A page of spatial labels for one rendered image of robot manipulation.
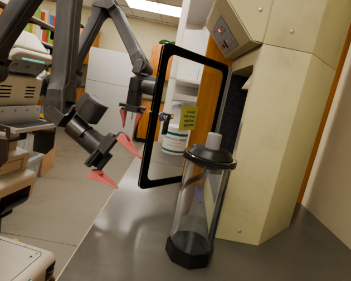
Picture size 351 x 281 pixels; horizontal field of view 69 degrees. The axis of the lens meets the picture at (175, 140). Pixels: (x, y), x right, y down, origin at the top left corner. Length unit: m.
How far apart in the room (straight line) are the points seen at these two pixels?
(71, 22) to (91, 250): 0.56
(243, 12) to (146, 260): 0.55
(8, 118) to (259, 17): 0.92
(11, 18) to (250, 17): 0.63
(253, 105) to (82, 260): 0.47
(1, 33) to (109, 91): 4.81
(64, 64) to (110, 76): 4.91
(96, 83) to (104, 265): 5.31
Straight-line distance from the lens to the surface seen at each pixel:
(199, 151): 0.49
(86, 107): 0.70
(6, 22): 0.91
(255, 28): 0.62
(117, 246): 0.59
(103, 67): 5.71
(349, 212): 0.99
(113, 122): 5.69
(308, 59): 0.66
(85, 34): 1.33
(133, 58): 1.09
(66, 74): 0.75
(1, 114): 1.12
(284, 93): 0.63
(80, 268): 0.54
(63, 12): 0.80
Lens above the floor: 1.28
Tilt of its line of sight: 11 degrees down
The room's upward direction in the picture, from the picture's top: 11 degrees clockwise
